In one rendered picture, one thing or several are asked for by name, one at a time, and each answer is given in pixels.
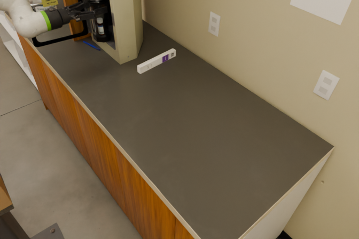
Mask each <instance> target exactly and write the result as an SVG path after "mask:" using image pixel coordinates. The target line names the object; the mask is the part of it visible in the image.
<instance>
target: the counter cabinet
mask: <svg viewBox="0 0 359 239"><path fill-rule="evenodd" d="M17 35H18V37H19V40H20V43H21V46H22V48H23V51H24V53H25V56H26V58H27V61H28V64H29V66H30V69H31V71H32V74H33V77H34V80H35V82H36V85H37V88H38V90H39V93H40V95H41V98H42V101H43V103H44V106H45V109H46V110H47V109H49V110H50V112H51V113H52V114H53V116H54V117H55V119H56V120H57V121H58V123H59V124H60V125H61V127H62V128H63V129H64V131H65V132H66V133H67V135H68V136H69V138H70V139H71V141H72V142H73V143H74V145H75V146H76V147H77V149H78V150H79V151H80V153H81V154H82V156H83V157H84V158H85V160H86V161H87V162H88V164H89V165H90V166H91V168H92V169H93V171H94V172H95V174H96V175H97V176H98V178H99V179H100V180H101V182H102V183H103V184H104V186H105V187H106V188H107V190H108V191H109V193H110V194H111V195H112V197H113V198H114V199H115V201H116V202H117V204H118V205H119V206H120V208H121V209H122V211H123V212H124V213H125V215H126V216H127V217H128V219H129V220H130V221H131V223H132V224H133V226H134V227H135V228H136V229H137V231H138V232H139V234H140V235H141V237H142V238H143V239H194V238H193V236H192V235H191V234H190V233H189V232H188V230H187V229H186V228H185V227H184V226H183V225H182V224H181V222H180V221H179V220H178V219H177V218H176V217H175V215H174V214H173V213H172V212H171V211H170V209H169V208H168V207H167V206H166V205H165V203H164V202H163V201H162V200H161V199H160V197H159V196H158V195H157V194H156V193H155V192H154V190H153V189H152V188H151V187H150V186H149V185H148V183H147V182H146V181H145V180H144V179H143V178H142V176H141V175H140V174H139V173H138V172H137V171H136V169H135V168H134V167H133V166H132V165H131V164H130V162H129V161H128V160H127V159H126V158H125V157H124V155H123V154H122V153H121V152H120V151H119V150H118V148H117V147H116V146H115V144H114V143H112V141H111V140H110V139H109V137H108V136H107V135H106V134H105V133H104V132H103V130H102V129H101V128H100V127H99V126H98V125H97V123H96V122H95V121H94V120H93V119H92V118H91V116H90V115H89V114H88V113H87V112H86V111H85V109H84V108H83V107H82V106H81V105H80V104H79V102H78V101H77V100H76V99H75V98H74V97H73V95H72V94H71V93H70V92H69V91H68V90H67V88H66V87H65V86H64V85H63V83H62V82H61V81H60V80H59V79H58V77H57V76H56V75H55V74H54V73H53V72H52V70H51V69H50V68H49V67H48V66H47V65H46V63H45V62H44V61H43V60H42V59H41V58H40V56H39V55H38V54H37V53H36V52H35V51H34V49H33V48H32V47H31V46H30V45H29V44H28V42H27V41H26V40H25V39H24V38H23V37H22V36H21V35H19V34H18V33H17ZM330 155H331V154H330ZM330 155H329V156H330ZM329 156H328V157H327V158H326V159H325V160H324V161H322V162H321V163H320V164H319V165H318V166H317V167H316V168H315V169H314V170H313V171H312V172H311V173H310V174H309V175H308V176H307V177H306V178H305V179H304V180H302V181H301V182H300V183H299V184H298V185H297V186H296V187H295V188H294V189H293V190H292V191H291V192H290V193H289V194H288V195H287V196H286V197H285V198H284V199H283V200H282V201H281V202H280V203H279V204H278V205H277V206H276V207H275V208H274V209H273V210H272V211H271V212H270V213H269V214H268V215H267V216H265V217H264V218H263V219H262V220H261V221H260V222H259V223H258V224H257V225H256V226H255V227H254V228H253V229H252V230H251V231H250V232H249V233H248V234H247V235H246V236H245V237H244V238H243V239H278V237H279V235H280V234H281V232H282V231H283V229H284V227H285V226H286V224H287V223H288V221H289V219H290V218H291V216H292V214H293V213H294V211H295V210H296V208H297V207H298V205H299V204H300V202H301V200H302V199H303V197H304V196H305V194H306V192H307V191H308V189H309V188H310V186H311V184H312V183H313V181H314V180H315V178H316V177H317V175H318V174H319V172H320V170H321V169H322V167H323V165H324V164H325V162H326V161H327V159H328V158H329Z"/></svg>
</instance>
